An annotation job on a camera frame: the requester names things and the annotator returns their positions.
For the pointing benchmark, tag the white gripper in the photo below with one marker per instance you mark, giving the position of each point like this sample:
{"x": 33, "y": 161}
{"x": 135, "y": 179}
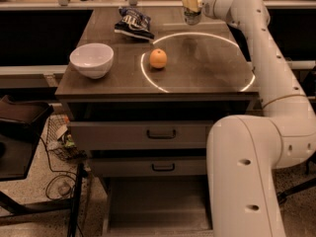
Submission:
{"x": 206, "y": 4}

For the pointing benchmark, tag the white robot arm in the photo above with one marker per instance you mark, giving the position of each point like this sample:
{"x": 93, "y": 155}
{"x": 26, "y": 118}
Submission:
{"x": 243, "y": 151}

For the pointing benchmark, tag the grey drawer cabinet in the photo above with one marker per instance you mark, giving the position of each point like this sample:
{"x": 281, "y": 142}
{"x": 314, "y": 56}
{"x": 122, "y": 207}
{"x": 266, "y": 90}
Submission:
{"x": 206, "y": 78}

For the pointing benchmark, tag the top grey drawer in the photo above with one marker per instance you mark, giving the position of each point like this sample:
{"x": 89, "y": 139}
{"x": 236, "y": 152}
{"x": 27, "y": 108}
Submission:
{"x": 130, "y": 135}

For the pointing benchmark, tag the middle grey drawer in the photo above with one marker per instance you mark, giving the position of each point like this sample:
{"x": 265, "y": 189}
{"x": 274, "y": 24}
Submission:
{"x": 148, "y": 166}

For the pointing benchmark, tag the bottom open grey drawer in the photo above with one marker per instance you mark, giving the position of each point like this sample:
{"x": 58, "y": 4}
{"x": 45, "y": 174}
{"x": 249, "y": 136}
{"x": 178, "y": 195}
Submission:
{"x": 167, "y": 206}

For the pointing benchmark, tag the dark blue chip bag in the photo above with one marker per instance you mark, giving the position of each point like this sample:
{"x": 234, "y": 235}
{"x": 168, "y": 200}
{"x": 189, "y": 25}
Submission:
{"x": 133, "y": 23}

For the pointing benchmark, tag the orange fruit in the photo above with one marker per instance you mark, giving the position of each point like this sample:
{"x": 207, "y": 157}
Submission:
{"x": 158, "y": 58}

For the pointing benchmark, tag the white ceramic bowl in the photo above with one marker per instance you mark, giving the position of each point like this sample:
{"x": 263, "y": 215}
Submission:
{"x": 92, "y": 60}

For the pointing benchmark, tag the black office chair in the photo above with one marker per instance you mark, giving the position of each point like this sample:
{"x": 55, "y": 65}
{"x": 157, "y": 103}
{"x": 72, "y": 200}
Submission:
{"x": 304, "y": 183}

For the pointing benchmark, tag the black side desk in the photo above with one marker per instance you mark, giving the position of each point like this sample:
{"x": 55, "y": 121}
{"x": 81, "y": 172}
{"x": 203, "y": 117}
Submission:
{"x": 21, "y": 125}

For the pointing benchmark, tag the wire waste basket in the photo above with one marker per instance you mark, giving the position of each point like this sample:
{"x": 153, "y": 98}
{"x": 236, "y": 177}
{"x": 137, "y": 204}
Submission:
{"x": 59, "y": 140}

